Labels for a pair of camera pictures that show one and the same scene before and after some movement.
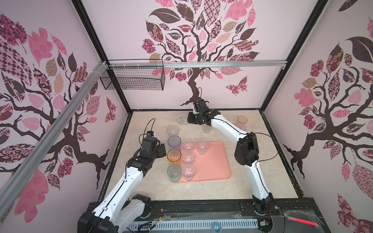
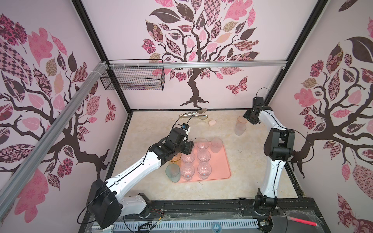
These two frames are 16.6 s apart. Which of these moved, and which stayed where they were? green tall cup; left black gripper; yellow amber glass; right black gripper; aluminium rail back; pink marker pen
Moved: left black gripper; right black gripper
Stayed: aluminium rail back; green tall cup; pink marker pen; yellow amber glass
